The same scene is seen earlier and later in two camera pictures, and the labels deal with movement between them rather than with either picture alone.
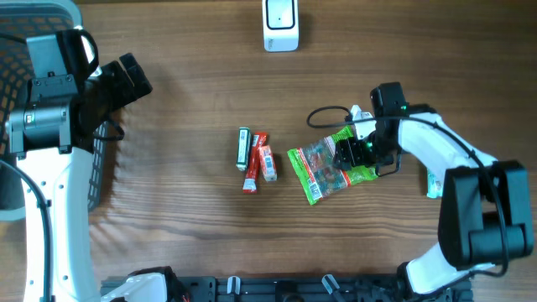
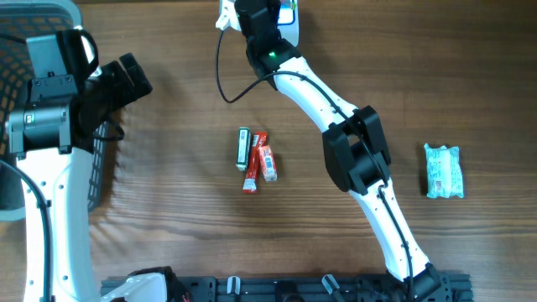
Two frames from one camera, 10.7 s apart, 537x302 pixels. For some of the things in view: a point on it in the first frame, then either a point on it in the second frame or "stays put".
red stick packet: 256,141 stays put
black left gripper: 127,91 stays put
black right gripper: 352,156 -> 272,7
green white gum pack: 243,148 stays put
